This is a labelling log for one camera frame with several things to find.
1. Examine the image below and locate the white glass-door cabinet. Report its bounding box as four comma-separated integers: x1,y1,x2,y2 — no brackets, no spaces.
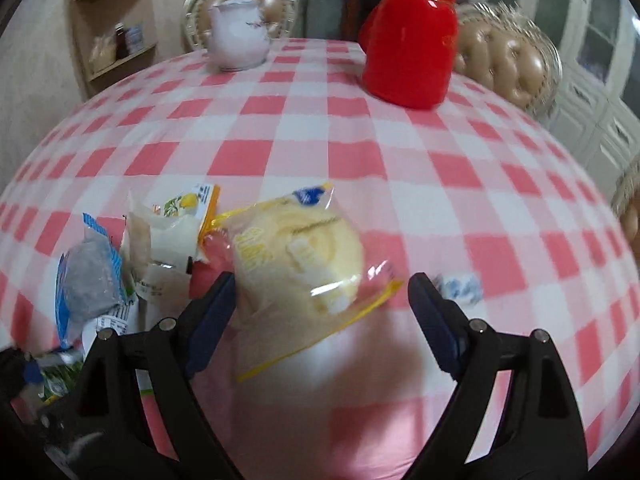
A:
450,0,640,196

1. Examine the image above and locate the pink snack packet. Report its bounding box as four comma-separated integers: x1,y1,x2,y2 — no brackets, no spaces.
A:
192,232,236,301

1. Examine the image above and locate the small blue white packet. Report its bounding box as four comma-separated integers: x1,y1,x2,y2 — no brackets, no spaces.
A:
432,272,483,306

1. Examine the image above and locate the white teapot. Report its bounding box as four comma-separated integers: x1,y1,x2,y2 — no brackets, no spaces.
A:
207,0,278,72

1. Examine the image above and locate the green snack packet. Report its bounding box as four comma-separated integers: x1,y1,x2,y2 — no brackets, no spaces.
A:
35,355,86,403

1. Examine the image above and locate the yellow-edged cake packet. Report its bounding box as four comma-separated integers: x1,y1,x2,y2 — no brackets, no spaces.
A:
200,182,405,383

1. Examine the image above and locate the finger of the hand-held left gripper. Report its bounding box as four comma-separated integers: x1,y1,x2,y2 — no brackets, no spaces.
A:
0,347,46,396

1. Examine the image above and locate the tufted beige chair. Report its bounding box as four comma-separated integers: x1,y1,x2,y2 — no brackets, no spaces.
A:
182,0,301,53
452,2,563,121

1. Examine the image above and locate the wooden corner shelf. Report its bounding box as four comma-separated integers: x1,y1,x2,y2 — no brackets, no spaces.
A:
70,0,158,98

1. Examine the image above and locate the wooden framed glass door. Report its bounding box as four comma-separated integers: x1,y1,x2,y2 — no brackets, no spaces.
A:
295,0,396,41

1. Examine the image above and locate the cream white snack packet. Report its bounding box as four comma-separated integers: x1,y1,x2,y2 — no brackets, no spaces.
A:
120,190,211,301

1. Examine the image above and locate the blue label jar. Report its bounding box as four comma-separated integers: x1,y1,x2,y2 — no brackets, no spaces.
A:
126,24,146,56

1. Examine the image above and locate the blue grey snack packet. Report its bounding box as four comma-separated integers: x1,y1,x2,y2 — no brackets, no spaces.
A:
54,212,138,351

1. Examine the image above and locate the pink checkered tablecloth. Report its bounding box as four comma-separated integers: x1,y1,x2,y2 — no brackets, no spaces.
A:
0,37,640,480

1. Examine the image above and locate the red thermos jug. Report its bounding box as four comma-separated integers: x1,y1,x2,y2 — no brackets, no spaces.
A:
357,0,460,110

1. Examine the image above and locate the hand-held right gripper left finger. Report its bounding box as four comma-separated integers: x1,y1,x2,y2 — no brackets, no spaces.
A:
52,271,246,480

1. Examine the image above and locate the clear bag of grains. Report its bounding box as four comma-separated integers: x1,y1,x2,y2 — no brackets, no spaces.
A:
90,35,117,75

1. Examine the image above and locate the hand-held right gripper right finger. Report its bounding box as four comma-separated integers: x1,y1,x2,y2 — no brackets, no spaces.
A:
407,272,590,480

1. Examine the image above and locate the lemon print snack packet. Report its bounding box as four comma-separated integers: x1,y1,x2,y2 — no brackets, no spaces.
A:
150,183,221,241

